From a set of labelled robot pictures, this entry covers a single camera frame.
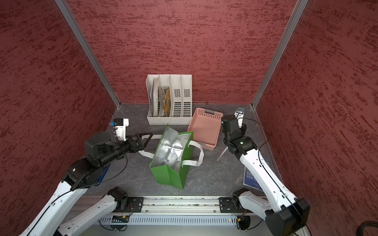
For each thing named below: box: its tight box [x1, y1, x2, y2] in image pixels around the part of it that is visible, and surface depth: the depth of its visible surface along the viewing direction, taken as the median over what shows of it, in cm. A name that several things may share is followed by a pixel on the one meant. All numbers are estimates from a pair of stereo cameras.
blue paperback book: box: [243, 166, 264, 191], surface depth 81 cm
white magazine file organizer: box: [145, 74, 193, 126], surface depth 109 cm
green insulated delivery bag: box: [138, 123, 205, 190], surface depth 76 cm
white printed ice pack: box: [164, 151, 179, 165], surface depth 88 cm
